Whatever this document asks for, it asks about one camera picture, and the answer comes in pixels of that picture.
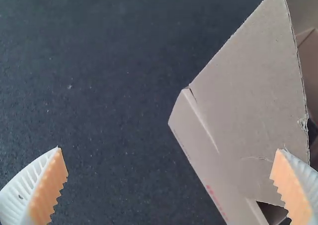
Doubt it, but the black mat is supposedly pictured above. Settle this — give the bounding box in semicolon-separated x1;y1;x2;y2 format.
0;0;278;225

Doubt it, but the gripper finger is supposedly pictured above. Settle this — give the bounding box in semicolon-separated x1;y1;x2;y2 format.
0;146;69;225
269;148;318;225

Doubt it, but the cardboard box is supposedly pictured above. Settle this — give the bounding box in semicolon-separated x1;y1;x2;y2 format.
167;0;318;225

